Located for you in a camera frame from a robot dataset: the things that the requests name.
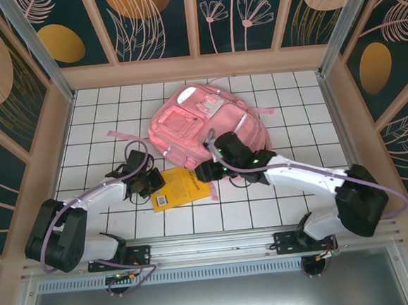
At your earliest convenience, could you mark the pink student backpack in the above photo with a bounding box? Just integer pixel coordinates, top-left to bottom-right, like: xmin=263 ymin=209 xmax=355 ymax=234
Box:
xmin=102 ymin=73 xmax=282 ymax=209

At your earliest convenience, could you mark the yellow book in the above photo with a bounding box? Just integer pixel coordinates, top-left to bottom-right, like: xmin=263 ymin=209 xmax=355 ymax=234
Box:
xmin=147 ymin=164 xmax=214 ymax=215

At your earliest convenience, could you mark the small green circuit board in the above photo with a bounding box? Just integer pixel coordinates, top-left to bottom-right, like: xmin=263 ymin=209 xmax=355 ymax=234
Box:
xmin=316 ymin=249 xmax=340 ymax=261
xmin=106 ymin=271 xmax=140 ymax=287

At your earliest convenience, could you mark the grey metal sheet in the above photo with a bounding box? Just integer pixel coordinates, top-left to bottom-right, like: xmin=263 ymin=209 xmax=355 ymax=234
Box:
xmin=8 ymin=245 xmax=408 ymax=305

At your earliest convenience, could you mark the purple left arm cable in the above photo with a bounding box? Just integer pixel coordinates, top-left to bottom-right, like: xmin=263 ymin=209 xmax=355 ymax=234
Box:
xmin=32 ymin=138 xmax=165 ymax=304

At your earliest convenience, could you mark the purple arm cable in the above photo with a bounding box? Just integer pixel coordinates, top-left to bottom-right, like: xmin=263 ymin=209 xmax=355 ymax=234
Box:
xmin=32 ymin=138 xmax=165 ymax=304
xmin=202 ymin=113 xmax=408 ymax=287

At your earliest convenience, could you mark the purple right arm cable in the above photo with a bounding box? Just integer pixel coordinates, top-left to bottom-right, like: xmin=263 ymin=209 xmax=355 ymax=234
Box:
xmin=202 ymin=113 xmax=408 ymax=287

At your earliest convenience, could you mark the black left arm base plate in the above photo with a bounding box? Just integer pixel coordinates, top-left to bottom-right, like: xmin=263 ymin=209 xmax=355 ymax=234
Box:
xmin=86 ymin=244 xmax=154 ymax=274

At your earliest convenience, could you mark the aluminium front rail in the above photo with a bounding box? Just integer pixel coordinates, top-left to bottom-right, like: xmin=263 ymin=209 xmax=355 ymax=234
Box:
xmin=18 ymin=216 xmax=403 ymax=280

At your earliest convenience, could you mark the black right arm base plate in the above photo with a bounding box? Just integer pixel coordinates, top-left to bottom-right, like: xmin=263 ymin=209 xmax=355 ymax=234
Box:
xmin=273 ymin=225 xmax=340 ymax=258

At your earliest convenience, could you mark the aluminium side rail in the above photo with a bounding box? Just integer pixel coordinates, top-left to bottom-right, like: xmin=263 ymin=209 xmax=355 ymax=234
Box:
xmin=316 ymin=70 xmax=387 ymax=225

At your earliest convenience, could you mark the slotted metal cable duct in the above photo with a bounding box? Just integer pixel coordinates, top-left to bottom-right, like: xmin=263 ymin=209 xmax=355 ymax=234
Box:
xmin=36 ymin=253 xmax=392 ymax=294

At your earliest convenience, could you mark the aluminium corner post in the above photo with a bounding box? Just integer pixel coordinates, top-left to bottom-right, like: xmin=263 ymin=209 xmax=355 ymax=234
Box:
xmin=0 ymin=0 xmax=78 ymax=108
xmin=311 ymin=0 xmax=395 ymax=78

